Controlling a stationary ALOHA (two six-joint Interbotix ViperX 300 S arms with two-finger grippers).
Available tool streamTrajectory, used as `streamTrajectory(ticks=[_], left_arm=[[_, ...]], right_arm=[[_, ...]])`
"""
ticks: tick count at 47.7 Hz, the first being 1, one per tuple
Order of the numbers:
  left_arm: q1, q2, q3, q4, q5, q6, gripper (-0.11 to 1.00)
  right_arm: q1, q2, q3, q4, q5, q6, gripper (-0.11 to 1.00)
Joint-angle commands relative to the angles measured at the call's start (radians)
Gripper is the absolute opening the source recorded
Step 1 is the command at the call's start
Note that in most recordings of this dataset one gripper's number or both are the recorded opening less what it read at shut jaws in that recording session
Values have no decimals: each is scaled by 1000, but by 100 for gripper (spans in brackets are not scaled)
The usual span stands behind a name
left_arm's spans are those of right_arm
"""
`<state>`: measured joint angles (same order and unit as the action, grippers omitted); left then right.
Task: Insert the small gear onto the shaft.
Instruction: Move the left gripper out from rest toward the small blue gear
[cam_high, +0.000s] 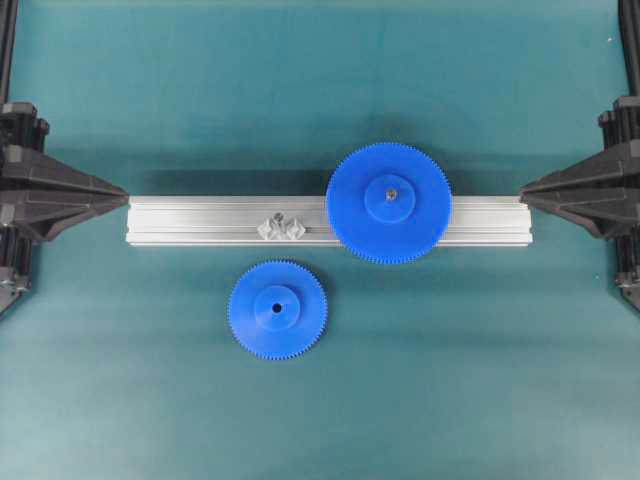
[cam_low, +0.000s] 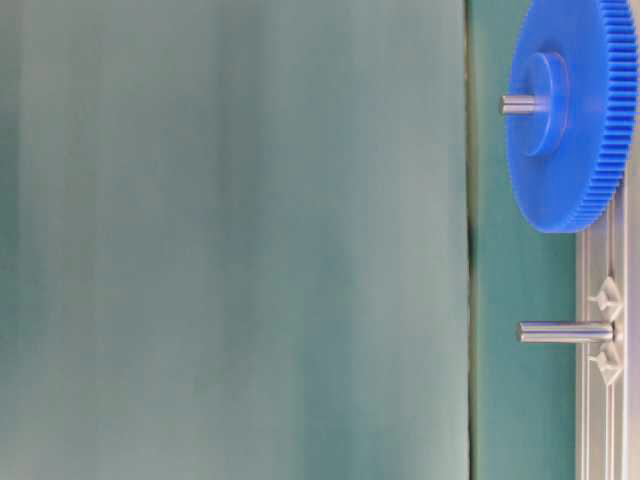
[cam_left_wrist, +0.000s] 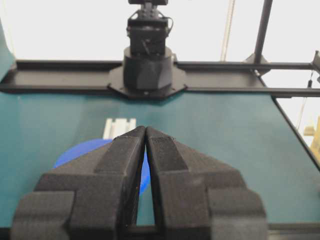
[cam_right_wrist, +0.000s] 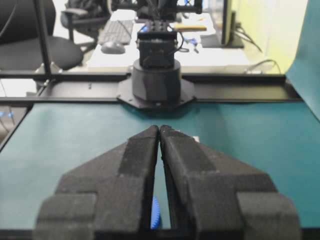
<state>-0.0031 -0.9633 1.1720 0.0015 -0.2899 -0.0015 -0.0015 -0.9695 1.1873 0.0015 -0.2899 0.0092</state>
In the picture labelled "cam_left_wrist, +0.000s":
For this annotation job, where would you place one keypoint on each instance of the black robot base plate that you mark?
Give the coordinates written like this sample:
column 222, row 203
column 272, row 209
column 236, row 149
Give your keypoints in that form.
column 147, row 84

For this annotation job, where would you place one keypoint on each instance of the silver aluminium extrusion rail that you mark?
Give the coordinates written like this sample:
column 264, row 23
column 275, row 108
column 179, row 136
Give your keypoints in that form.
column 117, row 127

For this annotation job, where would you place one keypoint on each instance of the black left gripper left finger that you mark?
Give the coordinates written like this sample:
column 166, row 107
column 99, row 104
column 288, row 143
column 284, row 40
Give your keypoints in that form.
column 88, row 198

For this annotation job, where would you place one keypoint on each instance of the black metal table frame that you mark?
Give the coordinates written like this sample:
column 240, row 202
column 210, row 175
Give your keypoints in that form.
column 90, row 77

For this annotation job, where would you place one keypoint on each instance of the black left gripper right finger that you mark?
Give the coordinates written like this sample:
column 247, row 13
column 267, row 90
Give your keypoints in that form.
column 197, row 197

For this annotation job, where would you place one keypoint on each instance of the small blue plastic gear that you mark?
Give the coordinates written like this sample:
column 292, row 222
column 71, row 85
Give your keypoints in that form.
column 93, row 144

